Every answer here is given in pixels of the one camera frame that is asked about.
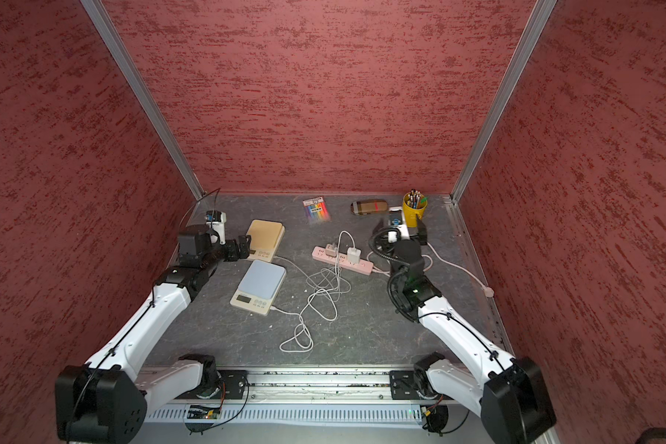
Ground white grey kitchen scale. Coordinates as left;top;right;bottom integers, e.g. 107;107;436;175
231;260;287;316

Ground grey thin cable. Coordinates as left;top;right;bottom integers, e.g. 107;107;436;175
271;254;345;295

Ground small white square box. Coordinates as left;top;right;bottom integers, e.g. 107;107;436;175
346;247;361;265

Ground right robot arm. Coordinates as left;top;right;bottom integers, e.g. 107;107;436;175
368;223;557;443

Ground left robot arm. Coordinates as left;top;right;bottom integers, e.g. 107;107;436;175
55;224;252;443

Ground beige wooden-top electronic scale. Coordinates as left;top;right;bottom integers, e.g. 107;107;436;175
247;219;285;263

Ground yellow pen cup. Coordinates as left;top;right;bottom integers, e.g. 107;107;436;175
403;194;427;228

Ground pens in cup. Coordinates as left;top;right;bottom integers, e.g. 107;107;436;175
404;189;427;210

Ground pink power strip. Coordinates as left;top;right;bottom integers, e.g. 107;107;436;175
312;246;374;276

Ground brown plaid pencil case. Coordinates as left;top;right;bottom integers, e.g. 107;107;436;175
351;199;390;216

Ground rainbow highlighter pack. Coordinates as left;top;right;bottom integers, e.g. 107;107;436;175
303;196;330;224

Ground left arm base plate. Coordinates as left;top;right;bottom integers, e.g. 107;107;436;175
177;370;248;403

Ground aluminium front rail frame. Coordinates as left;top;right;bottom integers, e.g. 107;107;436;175
68;364;562;444

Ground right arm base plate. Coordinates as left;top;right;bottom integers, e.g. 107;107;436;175
388;370;465;401

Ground right aluminium corner post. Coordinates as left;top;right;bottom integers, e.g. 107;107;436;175
451;0;557;205

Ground aluminium corner post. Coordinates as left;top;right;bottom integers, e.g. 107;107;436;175
81;0;205;200
451;0;557;205

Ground left aluminium corner post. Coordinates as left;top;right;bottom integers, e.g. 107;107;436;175
81;0;205;200

